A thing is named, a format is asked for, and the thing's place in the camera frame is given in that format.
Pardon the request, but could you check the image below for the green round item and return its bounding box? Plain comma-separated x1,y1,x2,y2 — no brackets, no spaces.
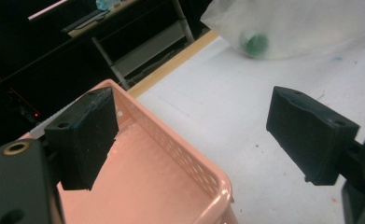
239,29,270,59

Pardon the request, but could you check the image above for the light blue cloth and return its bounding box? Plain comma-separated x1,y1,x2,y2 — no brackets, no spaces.
95,0,119,12

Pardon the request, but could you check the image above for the grey metal shelf stand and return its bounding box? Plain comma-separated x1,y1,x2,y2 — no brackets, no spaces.
91,0,196,91

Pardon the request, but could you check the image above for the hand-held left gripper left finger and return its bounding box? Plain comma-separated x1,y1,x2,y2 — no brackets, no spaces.
44,87,119,190

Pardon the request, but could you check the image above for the clear smiley face plastic bag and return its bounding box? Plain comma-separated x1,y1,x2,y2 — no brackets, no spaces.
200,0,365,61

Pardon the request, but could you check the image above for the pink perforated plastic basket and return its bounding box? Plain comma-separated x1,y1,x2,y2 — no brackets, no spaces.
0,78,239,224

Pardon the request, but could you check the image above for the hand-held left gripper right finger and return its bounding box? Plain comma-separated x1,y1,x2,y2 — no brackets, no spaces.
266,86,360,187

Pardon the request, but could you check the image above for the wooden desk with clutter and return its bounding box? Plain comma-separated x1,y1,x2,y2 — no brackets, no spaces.
27,0,141,39

